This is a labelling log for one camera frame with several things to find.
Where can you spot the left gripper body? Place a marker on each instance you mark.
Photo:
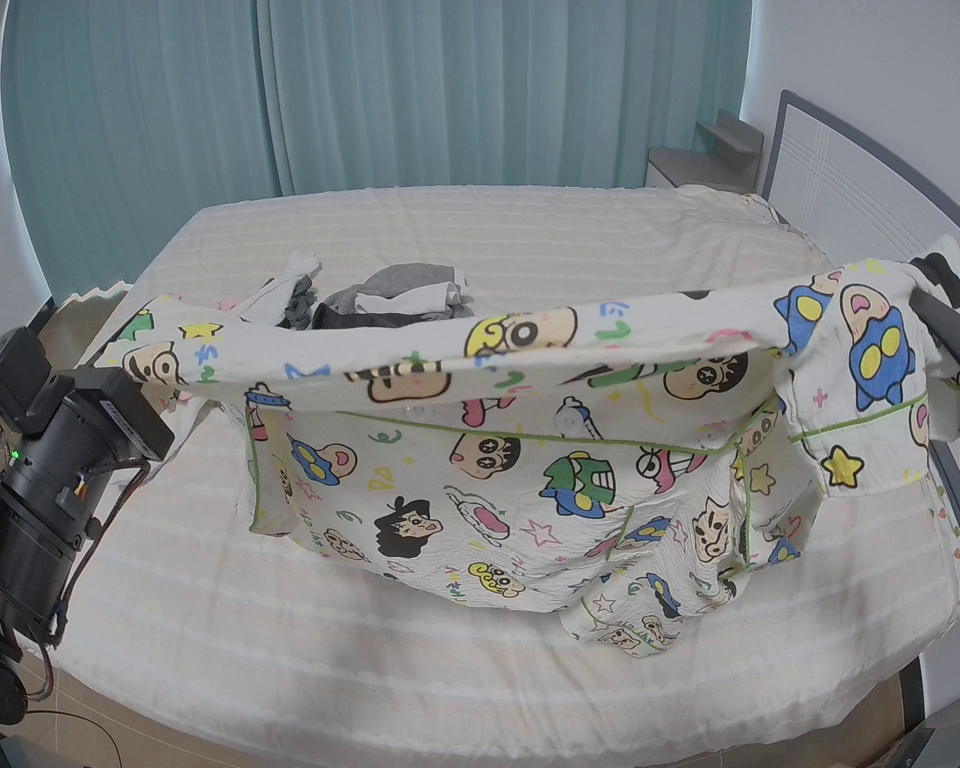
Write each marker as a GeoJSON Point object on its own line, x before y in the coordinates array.
{"type": "Point", "coordinates": [127, 420]}

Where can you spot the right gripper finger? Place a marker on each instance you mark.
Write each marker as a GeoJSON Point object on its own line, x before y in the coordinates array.
{"type": "Point", "coordinates": [941, 326]}

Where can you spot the white printed pyjama top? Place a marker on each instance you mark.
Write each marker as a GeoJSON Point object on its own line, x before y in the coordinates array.
{"type": "Point", "coordinates": [525, 480]}

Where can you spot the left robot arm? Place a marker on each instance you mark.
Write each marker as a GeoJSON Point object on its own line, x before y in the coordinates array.
{"type": "Point", "coordinates": [37, 555]}

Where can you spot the pile of clothes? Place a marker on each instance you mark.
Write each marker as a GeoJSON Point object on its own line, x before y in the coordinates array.
{"type": "Point", "coordinates": [397, 281]}

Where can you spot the grey bedside table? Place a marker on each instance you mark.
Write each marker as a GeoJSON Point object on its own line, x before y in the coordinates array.
{"type": "Point", "coordinates": [705, 154]}

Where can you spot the blue-green curtain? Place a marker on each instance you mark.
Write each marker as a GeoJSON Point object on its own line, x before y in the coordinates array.
{"type": "Point", "coordinates": [375, 90]}

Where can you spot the bed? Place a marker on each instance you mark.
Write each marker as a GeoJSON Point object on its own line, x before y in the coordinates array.
{"type": "Point", "coordinates": [480, 697]}

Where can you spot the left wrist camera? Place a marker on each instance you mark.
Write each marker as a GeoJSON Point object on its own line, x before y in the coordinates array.
{"type": "Point", "coordinates": [22, 360]}

